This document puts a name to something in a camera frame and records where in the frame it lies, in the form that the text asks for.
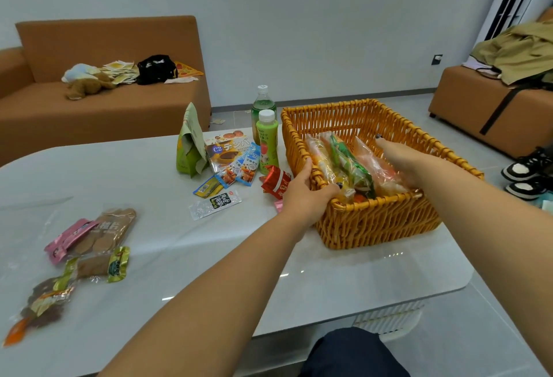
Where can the person's right hand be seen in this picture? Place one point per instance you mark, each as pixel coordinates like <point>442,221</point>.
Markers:
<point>404,163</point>

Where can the person's left hand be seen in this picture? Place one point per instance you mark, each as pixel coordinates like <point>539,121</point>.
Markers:
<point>304,199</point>

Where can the person's left thumb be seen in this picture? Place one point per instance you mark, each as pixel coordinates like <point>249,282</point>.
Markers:
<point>328,192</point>

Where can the person's right fingers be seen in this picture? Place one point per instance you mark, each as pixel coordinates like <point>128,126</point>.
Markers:
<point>384,142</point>

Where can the orange wicker basket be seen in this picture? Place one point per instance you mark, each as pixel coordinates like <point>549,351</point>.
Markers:
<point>371,221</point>

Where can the person's left forearm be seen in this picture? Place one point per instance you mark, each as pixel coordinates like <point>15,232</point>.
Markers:
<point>216,299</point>

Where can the person's right forearm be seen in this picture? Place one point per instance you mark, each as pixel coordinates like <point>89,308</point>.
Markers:
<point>488,234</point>

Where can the clear pink snack packet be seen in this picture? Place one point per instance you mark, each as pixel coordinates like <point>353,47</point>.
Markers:
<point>376,169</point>

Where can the yellow clear snack packet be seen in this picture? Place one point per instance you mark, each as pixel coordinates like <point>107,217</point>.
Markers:
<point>322,161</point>

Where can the green snack packet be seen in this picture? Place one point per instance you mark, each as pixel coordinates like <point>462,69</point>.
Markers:
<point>352,165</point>

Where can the small pink packet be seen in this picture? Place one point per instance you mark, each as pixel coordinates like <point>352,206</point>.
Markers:
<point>278,205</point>

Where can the red foil snack packet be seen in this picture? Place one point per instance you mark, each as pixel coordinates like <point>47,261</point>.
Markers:
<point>275,182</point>

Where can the green drink bottle white cap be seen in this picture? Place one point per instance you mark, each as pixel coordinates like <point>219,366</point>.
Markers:
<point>268,143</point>

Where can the blue snack packet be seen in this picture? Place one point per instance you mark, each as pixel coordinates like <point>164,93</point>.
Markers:
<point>249,165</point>

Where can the brown ottoman sofa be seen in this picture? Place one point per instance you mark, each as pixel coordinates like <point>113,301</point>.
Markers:
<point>471,104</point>

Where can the small blue red packet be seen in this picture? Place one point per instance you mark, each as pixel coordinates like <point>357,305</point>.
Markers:
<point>227,176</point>

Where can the orange biscuit box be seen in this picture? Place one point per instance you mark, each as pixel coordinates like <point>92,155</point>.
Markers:
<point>227,148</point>

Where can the clear green water bottle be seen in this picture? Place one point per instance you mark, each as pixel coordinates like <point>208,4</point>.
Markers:
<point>261,102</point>

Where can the clear white black packet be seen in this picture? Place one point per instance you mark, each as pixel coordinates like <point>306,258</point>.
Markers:
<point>214,205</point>

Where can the small yellow packet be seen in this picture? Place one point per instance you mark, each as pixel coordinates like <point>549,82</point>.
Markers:
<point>208,186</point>

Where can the pale pink garment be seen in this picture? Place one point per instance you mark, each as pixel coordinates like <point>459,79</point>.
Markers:
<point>479,66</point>

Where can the white ribbed table base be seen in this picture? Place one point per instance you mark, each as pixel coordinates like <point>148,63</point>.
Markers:
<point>389,320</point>

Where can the black white sneaker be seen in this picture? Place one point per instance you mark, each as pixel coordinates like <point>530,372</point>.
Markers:
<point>527,189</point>
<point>527,167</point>

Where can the green standing snack bag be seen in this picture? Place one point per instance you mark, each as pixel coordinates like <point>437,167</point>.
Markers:
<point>189,148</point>

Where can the olive green coat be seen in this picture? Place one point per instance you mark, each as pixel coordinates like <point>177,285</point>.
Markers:
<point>518,51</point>

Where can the person's dark trouser leg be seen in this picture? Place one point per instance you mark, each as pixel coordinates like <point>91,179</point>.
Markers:
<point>352,355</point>

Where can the white paper scrap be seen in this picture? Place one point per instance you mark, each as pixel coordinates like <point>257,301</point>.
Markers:
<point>181,80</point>

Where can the black bag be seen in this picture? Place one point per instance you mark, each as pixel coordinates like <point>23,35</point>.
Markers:
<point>156,69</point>

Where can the clear brown slices packet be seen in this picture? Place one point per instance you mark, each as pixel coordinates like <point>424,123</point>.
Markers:
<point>108,230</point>

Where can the long brown sofa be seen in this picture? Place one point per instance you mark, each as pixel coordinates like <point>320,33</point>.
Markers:
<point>108,109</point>

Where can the pile of paper packets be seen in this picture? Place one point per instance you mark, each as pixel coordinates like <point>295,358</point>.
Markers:
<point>121,72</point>

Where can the green brown tofu packet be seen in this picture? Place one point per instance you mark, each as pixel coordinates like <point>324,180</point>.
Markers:
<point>49,297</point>
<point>97,265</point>

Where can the brown plush toy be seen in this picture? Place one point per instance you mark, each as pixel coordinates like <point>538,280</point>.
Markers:
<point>88,85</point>

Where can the blue white plush toy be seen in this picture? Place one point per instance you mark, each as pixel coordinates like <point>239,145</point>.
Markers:
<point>80,72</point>

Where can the orange brown meat packet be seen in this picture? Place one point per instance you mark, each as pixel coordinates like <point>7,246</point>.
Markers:
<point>32,325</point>

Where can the dark wall socket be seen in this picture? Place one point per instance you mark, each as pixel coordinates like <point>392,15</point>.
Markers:
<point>437,59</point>

